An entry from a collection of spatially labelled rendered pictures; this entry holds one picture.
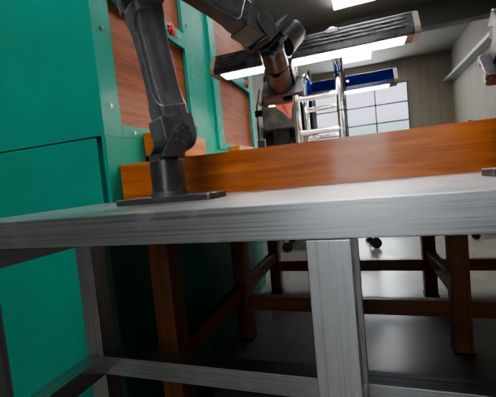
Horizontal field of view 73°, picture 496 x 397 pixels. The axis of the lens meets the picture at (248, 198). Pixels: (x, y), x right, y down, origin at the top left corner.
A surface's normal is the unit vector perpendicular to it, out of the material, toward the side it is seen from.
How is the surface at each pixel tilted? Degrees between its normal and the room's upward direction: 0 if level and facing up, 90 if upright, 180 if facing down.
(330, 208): 90
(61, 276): 90
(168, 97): 80
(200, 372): 90
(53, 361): 90
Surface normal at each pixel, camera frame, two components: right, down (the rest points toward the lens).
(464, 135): -0.32, 0.09
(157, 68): 0.52, 0.01
